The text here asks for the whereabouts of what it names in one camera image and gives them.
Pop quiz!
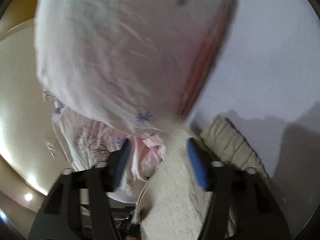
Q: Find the beige cable knit sweater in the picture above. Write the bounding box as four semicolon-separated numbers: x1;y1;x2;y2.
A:
134;115;270;239

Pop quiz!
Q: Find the pink floral pillow right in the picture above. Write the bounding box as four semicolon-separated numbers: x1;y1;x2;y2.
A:
35;0;238;137

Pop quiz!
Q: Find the pink floral pillow left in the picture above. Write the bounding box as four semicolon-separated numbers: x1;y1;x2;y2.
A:
42;89;166;203

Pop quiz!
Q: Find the pink floral pillow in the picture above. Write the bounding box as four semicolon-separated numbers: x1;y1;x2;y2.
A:
42;89;166;203
35;0;238;137

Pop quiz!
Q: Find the lavender bed sheet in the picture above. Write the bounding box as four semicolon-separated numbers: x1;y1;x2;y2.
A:
189;0;319;237

